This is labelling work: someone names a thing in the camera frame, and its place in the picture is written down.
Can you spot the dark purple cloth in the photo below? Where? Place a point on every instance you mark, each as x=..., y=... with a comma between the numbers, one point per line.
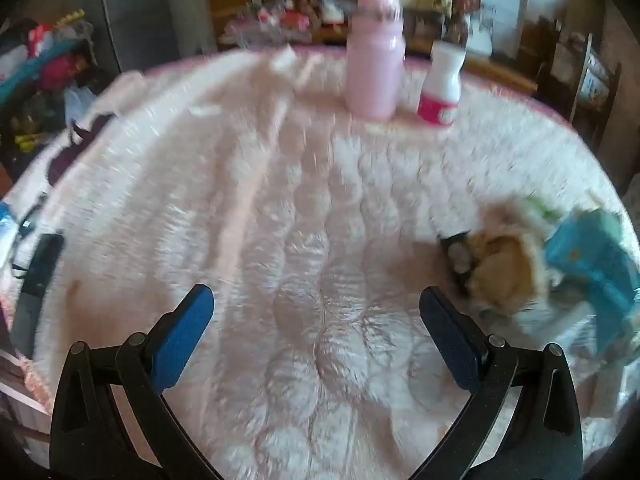
x=75, y=150

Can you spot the white paper scrap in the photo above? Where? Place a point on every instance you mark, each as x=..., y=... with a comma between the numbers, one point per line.
x=285, y=60

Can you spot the white and green packet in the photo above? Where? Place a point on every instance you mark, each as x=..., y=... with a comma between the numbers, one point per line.
x=542, y=209

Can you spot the black flat device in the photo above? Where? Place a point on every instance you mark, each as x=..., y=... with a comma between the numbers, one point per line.
x=35, y=290

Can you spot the wooden table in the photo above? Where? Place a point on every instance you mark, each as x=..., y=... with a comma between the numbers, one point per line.
x=495, y=72

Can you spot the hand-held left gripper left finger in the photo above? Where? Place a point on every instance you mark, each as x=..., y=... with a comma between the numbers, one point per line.
x=182, y=340

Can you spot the brown plush toy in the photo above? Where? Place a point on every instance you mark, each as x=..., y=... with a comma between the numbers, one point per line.
x=500, y=265

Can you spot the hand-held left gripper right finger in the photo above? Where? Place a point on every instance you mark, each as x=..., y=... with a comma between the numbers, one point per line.
x=450, y=341

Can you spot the pile of colourful clothes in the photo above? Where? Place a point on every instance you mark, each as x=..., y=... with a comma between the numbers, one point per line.
x=50, y=60

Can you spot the pink quilted blanket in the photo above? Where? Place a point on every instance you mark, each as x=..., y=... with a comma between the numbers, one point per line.
x=280, y=220

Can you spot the blue snack packet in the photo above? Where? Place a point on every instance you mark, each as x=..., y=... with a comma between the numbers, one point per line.
x=592, y=265

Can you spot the white pill bottle pink label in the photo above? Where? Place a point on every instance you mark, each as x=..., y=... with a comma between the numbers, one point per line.
x=442, y=85

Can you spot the wooden chair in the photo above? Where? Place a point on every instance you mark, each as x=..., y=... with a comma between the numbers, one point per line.
x=582, y=75

